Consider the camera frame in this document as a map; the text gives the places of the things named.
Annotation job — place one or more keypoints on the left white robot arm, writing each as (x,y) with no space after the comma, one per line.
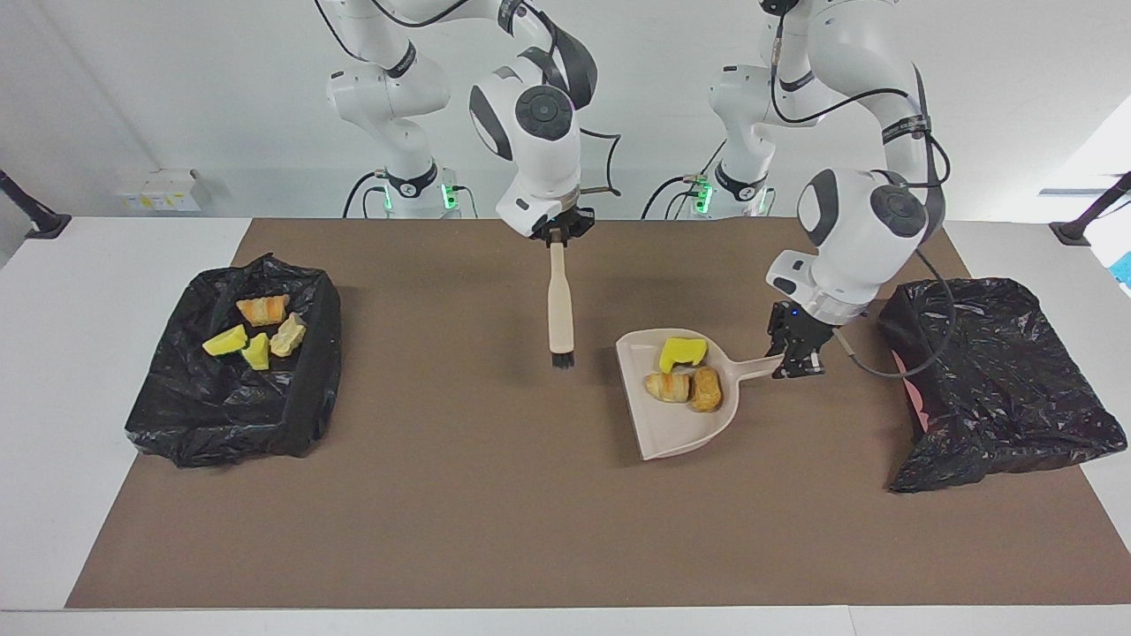
(857,230)

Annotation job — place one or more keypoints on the beige hand brush black bristles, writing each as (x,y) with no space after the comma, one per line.
(559,309)

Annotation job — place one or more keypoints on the black bag lined bin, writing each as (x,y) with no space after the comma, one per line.
(212,415)

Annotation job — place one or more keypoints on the black bag bin pink liner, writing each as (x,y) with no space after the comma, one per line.
(998,397)

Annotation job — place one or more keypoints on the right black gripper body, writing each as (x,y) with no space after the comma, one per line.
(564,223)

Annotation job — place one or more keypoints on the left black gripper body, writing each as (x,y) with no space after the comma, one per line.
(798,329)

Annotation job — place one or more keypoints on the black camera stand foot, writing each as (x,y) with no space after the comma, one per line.
(1082,221)
(35,216)

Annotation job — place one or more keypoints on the blue object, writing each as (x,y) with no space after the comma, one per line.
(1124,269)

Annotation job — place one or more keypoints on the yellow sponge piece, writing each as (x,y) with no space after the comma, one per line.
(682,353)
(225,341)
(257,352)

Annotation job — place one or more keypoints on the brown bread nugget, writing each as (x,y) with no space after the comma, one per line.
(706,390)

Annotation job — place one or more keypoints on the striped croissant piece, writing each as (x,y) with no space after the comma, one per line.
(667,387)
(262,310)
(288,334)

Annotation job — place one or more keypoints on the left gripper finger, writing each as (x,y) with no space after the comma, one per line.
(786,364)
(815,364)

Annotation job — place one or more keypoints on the brown table mat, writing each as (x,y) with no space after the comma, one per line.
(495,530)

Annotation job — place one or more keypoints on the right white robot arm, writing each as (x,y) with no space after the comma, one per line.
(539,150)

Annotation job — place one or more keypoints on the beige plastic dustpan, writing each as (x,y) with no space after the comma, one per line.
(671,433)

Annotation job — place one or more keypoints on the white wall outlet box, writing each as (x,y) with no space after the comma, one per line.
(163,190)

